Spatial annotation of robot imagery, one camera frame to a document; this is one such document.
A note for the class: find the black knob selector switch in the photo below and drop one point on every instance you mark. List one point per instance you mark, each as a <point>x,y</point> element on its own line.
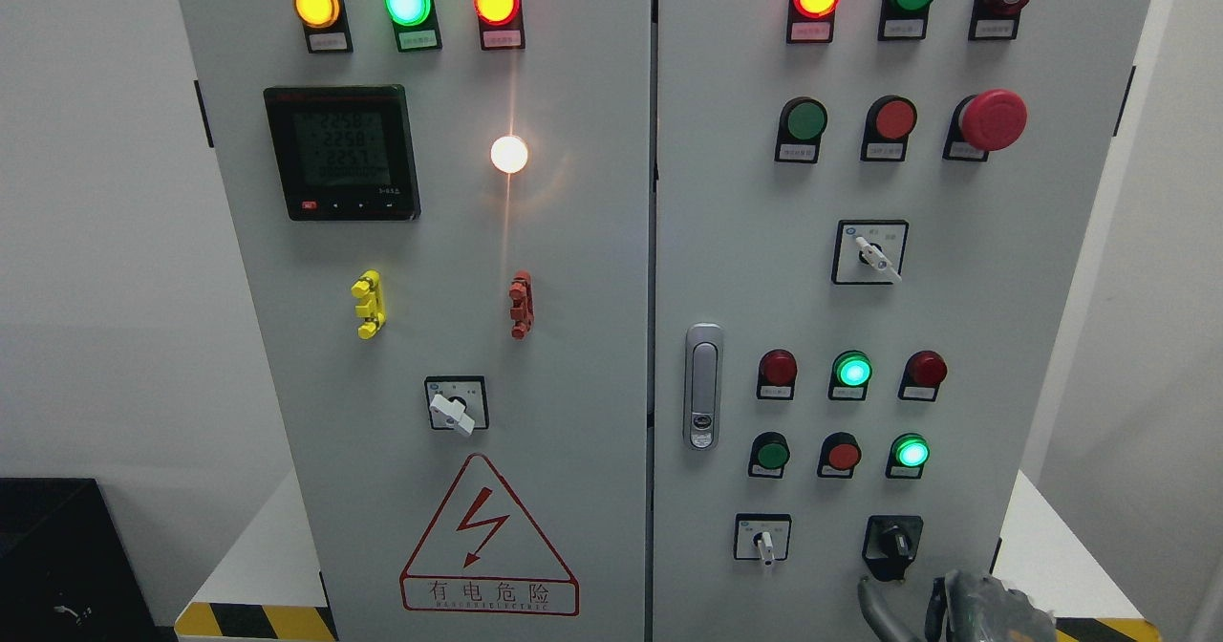
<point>890,545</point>

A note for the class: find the grey electrical control cabinet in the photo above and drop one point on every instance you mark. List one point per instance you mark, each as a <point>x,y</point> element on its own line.
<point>651,202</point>

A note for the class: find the red terminal connector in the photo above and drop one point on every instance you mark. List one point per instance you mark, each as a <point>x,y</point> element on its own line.
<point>521,309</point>

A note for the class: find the white glowing lamp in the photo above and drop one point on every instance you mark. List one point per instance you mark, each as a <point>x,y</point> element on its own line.
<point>509,154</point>

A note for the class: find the dark red indicator light left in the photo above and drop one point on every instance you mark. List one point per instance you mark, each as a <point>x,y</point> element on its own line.
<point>778,372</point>

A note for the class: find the dark red indicator light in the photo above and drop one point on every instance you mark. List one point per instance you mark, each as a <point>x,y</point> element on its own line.
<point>924,372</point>
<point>778,372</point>

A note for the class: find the green push button lower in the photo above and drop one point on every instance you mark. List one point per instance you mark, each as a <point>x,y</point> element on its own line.
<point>769,455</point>

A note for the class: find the green push button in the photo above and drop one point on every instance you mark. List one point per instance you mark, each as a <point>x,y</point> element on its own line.
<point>802,122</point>
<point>769,455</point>

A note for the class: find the yellow terminal connector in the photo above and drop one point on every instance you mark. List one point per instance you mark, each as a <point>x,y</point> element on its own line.
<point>367,291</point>

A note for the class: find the green lit indicator middle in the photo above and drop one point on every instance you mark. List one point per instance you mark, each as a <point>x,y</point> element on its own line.
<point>849,376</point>

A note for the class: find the green push button upper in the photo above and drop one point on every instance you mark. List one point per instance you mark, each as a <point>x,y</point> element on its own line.
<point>802,122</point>

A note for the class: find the red push button lower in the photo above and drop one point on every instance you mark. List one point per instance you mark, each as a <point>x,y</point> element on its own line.
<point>839,456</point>

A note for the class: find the red push button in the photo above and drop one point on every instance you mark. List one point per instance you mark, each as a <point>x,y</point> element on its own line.
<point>839,456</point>
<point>889,123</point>

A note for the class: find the red electric hazard warning sticker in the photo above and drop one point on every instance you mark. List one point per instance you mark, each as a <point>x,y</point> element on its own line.
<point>483,553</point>

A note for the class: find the black digital power meter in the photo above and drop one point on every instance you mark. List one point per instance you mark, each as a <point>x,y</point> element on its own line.
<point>344,152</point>

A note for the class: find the red lit indicator light left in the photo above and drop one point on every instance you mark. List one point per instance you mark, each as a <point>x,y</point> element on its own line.
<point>500,24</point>

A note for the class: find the red lit indicator light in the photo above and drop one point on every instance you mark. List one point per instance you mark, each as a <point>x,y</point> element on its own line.
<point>811,21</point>
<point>500,24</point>

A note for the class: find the dark red indicator light right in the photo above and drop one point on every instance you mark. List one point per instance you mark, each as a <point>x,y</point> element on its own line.
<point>924,372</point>

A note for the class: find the red push button upper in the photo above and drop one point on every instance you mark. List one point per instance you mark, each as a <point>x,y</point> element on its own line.
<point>889,123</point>

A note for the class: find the green lit button lower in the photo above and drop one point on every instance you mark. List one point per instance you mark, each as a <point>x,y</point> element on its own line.
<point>908,455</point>

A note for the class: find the green lit indicator light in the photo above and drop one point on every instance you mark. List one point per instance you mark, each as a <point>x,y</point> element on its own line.
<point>415,23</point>

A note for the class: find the red lit indicator light right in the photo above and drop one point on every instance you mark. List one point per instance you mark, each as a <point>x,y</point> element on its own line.
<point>811,21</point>

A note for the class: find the yellow indicator light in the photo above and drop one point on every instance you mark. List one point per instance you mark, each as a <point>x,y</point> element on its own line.
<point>325,25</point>

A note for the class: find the red emergency stop button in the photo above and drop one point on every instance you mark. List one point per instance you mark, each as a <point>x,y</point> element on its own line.
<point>983,124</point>

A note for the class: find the dark green indicator light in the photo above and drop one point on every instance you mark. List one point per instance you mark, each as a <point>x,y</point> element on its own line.
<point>903,20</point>

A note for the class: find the white platform with hazard stripes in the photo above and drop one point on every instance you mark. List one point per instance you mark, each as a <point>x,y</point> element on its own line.
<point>273,569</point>

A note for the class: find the dark red buzzer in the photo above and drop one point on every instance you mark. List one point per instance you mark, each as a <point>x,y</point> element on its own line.
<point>995,20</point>

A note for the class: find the black box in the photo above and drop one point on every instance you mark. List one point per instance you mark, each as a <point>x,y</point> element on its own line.
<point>64,573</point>

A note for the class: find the silver cabinet door handle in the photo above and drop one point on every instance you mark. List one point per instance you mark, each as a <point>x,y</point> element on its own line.
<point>702,385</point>

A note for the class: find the white lever selector switch left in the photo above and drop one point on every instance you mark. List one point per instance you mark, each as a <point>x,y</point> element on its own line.
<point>457,403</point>

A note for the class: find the white lever selector switch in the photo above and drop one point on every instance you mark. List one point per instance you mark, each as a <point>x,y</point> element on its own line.
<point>869,252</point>
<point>762,537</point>
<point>457,403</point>

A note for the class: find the white lever selector switch upper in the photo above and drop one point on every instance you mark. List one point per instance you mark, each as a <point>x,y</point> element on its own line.
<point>869,252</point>

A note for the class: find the white lever selector switch lower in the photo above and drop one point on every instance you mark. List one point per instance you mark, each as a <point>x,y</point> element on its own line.
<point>762,537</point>

